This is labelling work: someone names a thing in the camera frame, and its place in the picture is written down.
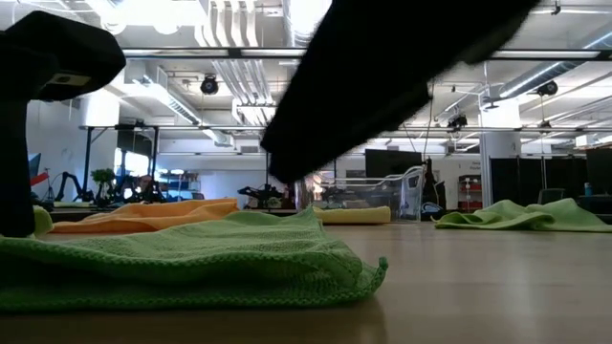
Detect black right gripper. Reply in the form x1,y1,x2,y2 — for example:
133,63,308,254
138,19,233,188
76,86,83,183
260,0,542,185

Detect person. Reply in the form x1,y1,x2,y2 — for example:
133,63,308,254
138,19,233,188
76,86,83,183
136,174,157,202

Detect black television screen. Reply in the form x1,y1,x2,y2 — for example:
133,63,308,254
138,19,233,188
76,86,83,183
364,148,425,179

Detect black partition panel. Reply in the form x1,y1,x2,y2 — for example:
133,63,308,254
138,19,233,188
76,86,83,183
585,147,612,197
490,156,590,197

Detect clear plastic bin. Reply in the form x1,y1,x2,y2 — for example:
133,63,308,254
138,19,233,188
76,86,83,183
292,164,426,224

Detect lime green microfiber towel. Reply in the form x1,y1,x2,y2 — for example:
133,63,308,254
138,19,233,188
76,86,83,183
432,198,612,234
32,204,55,238

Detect orange microfiber towel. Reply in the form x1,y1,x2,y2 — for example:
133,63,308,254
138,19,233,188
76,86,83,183
50,198,240,235

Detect dark office chair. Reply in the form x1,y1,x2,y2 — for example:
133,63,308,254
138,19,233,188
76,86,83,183
537,187,566,206

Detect silver computer monitor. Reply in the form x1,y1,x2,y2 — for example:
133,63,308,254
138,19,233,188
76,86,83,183
27,152,43,182

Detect red shelf unit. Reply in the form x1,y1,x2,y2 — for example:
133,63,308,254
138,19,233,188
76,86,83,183
457,174,483,212

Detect green potted plant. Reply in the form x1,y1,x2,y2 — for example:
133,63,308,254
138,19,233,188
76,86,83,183
90,167,119,204

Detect silver ceiling air duct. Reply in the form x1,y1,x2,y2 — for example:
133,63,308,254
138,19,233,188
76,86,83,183
281,0,331,49

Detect long ceiling light strip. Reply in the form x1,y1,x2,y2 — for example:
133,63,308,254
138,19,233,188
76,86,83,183
121,47,612,62

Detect yellow microfiber towel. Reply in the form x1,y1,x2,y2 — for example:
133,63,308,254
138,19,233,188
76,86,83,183
311,204,392,226

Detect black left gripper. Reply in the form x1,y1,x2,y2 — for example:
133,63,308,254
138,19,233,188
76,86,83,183
0,11,128,239

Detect black metal stand frame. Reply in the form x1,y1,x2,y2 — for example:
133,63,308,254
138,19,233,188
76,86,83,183
78,122,162,204

